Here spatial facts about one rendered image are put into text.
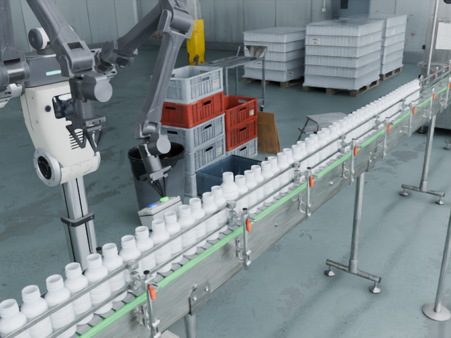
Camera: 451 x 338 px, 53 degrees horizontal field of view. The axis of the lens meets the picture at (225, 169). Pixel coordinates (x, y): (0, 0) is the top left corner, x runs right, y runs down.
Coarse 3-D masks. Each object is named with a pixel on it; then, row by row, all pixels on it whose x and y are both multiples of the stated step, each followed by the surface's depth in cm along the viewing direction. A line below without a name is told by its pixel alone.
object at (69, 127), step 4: (68, 128) 126; (72, 128) 127; (76, 128) 128; (72, 132) 127; (72, 136) 128; (76, 136) 128; (84, 136) 130; (76, 140) 129; (84, 140) 131; (80, 144) 130; (84, 144) 131
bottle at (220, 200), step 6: (216, 186) 158; (216, 192) 155; (222, 192) 157; (216, 198) 156; (222, 198) 157; (216, 204) 156; (222, 204) 156; (222, 216) 158; (222, 222) 159; (222, 228) 160
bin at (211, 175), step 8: (224, 160) 246; (232, 160) 252; (240, 160) 248; (248, 160) 245; (256, 160) 241; (208, 168) 236; (216, 168) 242; (224, 168) 248; (232, 168) 254; (240, 168) 250; (248, 168) 247; (200, 176) 228; (208, 176) 224; (216, 176) 243; (200, 184) 230; (208, 184) 226; (216, 184) 222; (200, 192) 232; (280, 240) 215
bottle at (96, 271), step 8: (88, 256) 119; (96, 256) 120; (88, 264) 117; (96, 264) 117; (88, 272) 118; (96, 272) 118; (104, 272) 119; (88, 280) 118; (96, 280) 118; (96, 288) 118; (104, 288) 120; (96, 296) 119; (104, 296) 120; (96, 304) 120; (112, 304) 124; (96, 312) 121; (104, 312) 122
